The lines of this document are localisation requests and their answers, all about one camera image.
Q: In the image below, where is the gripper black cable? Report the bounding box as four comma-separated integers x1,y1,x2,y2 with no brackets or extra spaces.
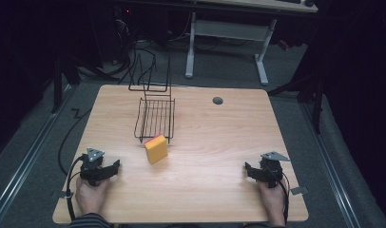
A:
266,164,292,225
65,154,87,221

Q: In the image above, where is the black floor cable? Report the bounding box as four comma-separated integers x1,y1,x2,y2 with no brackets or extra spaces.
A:
57,107,93,177

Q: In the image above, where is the bundle of black cables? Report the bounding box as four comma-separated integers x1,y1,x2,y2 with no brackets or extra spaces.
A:
76,9,164,86

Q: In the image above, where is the white-legged desk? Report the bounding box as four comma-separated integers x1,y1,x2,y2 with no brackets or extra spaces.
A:
184,0,319,86

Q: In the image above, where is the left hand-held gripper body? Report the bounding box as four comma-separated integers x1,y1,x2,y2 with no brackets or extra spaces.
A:
79,147,117,187

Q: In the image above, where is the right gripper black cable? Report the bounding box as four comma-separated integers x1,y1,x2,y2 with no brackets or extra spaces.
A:
266,164,292,225

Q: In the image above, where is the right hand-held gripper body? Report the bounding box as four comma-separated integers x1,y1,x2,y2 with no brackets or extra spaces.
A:
250,151,292,189

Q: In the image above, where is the person's right hand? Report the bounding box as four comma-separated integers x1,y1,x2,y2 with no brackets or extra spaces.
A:
257,180,287,227

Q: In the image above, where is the black tripod stand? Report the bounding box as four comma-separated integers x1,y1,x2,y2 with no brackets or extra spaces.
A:
267,72,328,135

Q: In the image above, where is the yellow sponge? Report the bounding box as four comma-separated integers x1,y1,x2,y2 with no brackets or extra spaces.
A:
144,134,169,165

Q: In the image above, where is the black wire rack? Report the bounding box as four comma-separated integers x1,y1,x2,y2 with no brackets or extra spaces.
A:
127,53,176,144

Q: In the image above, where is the grey tape patch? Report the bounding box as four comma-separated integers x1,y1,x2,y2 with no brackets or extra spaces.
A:
49,189,68,200
290,185,309,196

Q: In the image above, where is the person's left hand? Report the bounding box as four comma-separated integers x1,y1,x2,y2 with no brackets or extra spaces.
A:
74,177,111,217

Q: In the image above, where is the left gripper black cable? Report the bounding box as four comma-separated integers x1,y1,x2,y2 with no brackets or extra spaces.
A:
65,154,87,221

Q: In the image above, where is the metal floor rail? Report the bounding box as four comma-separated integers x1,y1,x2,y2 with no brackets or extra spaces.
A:
301,103,362,228
0,85,75,226

